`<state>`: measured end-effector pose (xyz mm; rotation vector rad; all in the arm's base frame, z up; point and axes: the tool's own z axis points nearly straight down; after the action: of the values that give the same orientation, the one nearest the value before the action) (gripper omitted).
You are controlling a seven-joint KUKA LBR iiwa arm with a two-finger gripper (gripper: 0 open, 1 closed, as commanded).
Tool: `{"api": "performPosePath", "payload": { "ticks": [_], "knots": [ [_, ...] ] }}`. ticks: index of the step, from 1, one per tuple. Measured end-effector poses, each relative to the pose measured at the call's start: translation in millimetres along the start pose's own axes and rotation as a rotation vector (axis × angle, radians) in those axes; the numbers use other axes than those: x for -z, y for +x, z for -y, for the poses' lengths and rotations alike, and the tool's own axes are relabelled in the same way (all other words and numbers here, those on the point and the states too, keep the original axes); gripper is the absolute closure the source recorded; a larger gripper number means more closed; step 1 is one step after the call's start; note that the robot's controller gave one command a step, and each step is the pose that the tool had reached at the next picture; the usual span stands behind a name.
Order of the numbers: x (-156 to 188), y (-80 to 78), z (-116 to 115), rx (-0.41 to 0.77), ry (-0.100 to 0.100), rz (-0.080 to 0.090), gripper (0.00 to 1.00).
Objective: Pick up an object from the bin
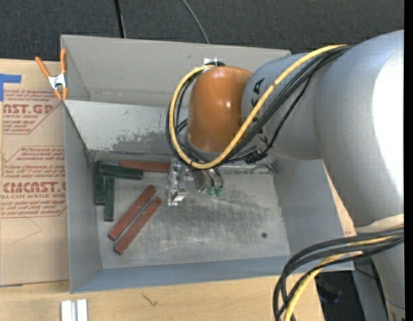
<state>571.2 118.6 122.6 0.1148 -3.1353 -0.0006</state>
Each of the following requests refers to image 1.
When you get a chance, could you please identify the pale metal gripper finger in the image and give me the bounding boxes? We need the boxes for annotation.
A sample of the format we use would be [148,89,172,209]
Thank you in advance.
[169,158,191,187]
[165,183,188,207]

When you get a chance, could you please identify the red-brown flat block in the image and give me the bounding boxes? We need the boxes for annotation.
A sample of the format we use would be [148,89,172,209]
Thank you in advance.
[108,184,157,242]
[113,197,163,256]
[119,160,171,173]

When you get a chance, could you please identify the grey metal bin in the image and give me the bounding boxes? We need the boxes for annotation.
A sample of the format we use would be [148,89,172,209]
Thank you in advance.
[60,34,358,294]

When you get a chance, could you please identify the dark green flat block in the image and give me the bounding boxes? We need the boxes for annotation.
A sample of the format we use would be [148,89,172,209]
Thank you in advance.
[98,163,144,181]
[94,160,106,206]
[103,175,116,223]

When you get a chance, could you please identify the brown cardboard board red print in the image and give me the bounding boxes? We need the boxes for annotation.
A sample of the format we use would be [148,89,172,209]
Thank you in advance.
[0,58,71,287]

